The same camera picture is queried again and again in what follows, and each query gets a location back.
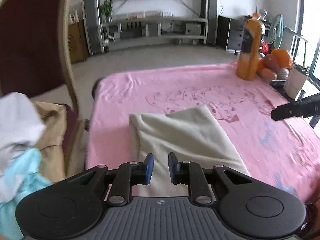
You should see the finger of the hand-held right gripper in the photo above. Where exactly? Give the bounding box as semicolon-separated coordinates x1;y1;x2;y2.
271;94;320;121

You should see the pale fruit in foam net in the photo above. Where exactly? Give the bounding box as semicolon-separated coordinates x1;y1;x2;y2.
276;68;290;80

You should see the grey subwoofer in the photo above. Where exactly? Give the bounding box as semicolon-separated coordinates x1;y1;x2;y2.
185;22;202;35

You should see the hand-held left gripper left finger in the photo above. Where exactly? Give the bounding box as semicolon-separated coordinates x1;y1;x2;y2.
66;153;155;207

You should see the tall grey floor speaker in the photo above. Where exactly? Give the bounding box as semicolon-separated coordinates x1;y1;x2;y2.
81;0;104;55
200;0;218;45

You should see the small silver speaker box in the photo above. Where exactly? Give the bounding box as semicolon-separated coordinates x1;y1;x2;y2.
145;22;162;37

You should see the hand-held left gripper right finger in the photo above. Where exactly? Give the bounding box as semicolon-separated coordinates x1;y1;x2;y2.
168;152;253;207

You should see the potted green houseplant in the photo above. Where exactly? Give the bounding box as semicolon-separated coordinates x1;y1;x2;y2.
101;0;114;23

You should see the black drawer cabinet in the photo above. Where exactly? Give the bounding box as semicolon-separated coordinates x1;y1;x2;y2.
216;15;244;53

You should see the green standing fan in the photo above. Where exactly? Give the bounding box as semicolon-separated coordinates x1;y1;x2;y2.
270;14;284;49

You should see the grey television stand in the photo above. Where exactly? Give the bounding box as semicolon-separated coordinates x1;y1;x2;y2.
100;17;209;47

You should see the brown wooden cabinet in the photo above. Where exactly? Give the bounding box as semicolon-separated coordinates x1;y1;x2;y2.
67;20;89;63

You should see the large window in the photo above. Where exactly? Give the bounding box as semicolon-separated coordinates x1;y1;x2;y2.
297;0;320;90

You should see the orange juice bottle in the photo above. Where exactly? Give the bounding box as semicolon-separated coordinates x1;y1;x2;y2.
236;14;265;81

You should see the orange-red persimmon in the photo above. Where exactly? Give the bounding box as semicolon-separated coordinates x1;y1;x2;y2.
257;67;277;79

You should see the white lidded cup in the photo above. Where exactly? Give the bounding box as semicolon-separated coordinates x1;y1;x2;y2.
284;65;310;99

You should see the white garment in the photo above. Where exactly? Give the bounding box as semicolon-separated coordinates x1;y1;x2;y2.
0;92;47;203

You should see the dark metal fruit tray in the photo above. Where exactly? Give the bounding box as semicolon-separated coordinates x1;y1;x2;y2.
262;76;290;87

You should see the red apple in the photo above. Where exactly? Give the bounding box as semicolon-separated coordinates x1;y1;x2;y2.
262;55;279;70

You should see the pink printed blanket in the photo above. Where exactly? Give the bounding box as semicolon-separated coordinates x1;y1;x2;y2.
85;64;320;203

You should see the light blue garment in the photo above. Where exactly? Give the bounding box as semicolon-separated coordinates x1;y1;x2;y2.
0;148;54;240

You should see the beige sweater with grey-blue cuffs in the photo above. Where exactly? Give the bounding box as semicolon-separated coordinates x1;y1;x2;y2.
129;105;250;198

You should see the maroon chair with gold frame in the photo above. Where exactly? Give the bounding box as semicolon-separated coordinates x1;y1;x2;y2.
0;0;92;180

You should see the tan garment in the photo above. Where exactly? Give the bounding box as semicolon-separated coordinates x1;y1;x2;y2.
31;101;68;183

